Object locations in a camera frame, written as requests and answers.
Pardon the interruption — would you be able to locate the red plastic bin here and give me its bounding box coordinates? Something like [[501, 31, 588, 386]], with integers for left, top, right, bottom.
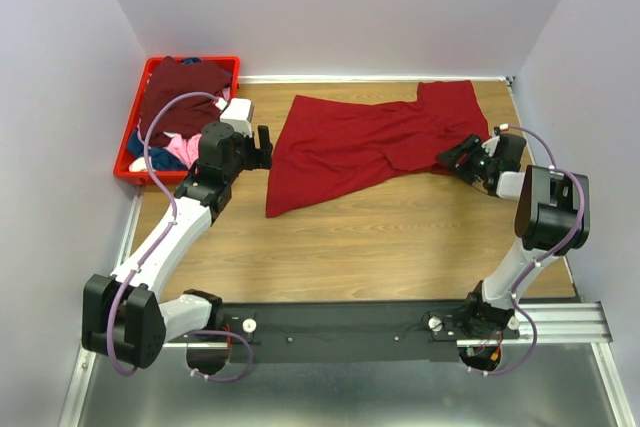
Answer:
[[113, 56, 241, 185]]

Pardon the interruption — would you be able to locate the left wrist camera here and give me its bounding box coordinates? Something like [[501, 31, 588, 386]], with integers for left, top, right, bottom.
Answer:
[[219, 98, 254, 138]]

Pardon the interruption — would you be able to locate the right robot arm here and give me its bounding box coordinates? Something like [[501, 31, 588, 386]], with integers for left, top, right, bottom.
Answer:
[[427, 131, 590, 340]]

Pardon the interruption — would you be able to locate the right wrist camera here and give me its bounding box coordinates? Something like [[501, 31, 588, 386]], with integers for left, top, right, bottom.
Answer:
[[482, 123, 509, 157]]

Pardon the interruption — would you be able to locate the white garment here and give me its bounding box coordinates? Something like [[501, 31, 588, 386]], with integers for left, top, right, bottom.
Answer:
[[128, 157, 148, 173]]

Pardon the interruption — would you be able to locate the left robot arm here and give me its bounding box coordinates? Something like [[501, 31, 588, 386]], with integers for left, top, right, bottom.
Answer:
[[81, 121, 273, 376]]

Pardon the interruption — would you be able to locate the maroon t-shirt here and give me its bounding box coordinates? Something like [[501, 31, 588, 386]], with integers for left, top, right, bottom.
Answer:
[[138, 56, 232, 147]]

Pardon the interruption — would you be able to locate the pink t-shirt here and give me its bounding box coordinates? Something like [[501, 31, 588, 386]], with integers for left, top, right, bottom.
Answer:
[[161, 88, 231, 168]]

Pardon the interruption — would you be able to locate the red t-shirt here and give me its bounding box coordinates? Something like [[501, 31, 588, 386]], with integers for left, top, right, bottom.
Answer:
[[265, 81, 488, 218]]

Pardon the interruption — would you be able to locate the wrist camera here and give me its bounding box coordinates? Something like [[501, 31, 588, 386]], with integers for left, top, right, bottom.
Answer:
[[219, 98, 254, 138], [482, 123, 509, 157]]

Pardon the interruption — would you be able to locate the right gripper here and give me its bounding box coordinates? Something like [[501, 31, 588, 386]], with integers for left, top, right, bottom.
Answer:
[[434, 134, 496, 187]]

